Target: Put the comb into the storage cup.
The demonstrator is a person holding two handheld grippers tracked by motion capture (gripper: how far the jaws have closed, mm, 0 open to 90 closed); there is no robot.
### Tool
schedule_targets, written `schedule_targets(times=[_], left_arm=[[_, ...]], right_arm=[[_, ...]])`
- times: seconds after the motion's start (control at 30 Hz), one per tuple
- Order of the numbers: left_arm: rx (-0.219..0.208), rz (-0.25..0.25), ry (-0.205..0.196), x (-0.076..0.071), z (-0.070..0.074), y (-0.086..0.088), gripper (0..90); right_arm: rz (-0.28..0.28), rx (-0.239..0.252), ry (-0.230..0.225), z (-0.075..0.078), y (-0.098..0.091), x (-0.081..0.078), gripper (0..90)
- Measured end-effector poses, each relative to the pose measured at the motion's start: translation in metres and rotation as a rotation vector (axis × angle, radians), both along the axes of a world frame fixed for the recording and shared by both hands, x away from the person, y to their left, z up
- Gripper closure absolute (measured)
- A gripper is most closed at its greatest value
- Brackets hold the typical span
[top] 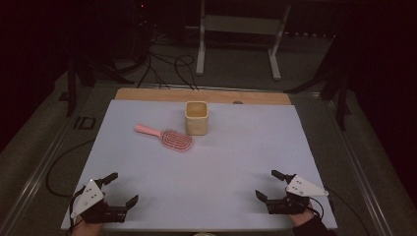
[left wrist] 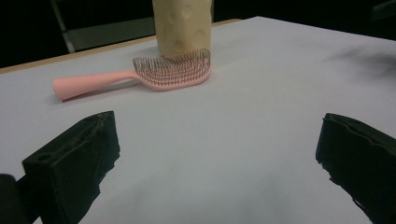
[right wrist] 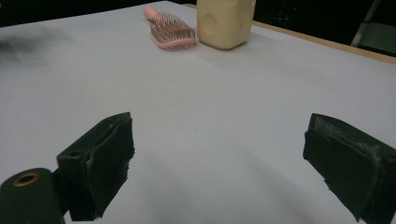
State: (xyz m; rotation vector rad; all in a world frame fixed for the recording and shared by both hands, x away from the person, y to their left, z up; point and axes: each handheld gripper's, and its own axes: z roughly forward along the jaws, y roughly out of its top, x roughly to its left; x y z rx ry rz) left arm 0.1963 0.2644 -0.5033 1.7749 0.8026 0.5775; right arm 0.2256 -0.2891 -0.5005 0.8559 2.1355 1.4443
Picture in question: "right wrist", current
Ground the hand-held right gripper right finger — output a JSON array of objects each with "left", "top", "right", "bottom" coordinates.
[{"left": 303, "top": 112, "right": 396, "bottom": 224}]

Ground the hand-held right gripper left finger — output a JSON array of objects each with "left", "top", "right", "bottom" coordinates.
[{"left": 56, "top": 111, "right": 135, "bottom": 222}]

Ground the pink hairbrush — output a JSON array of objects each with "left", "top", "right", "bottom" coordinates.
[{"left": 143, "top": 4, "right": 198, "bottom": 51}]

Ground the cream yellow cup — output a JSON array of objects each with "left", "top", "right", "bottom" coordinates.
[{"left": 195, "top": 0, "right": 257, "bottom": 50}]

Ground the white metal stand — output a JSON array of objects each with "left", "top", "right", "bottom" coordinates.
[{"left": 350, "top": 0, "right": 396, "bottom": 58}]

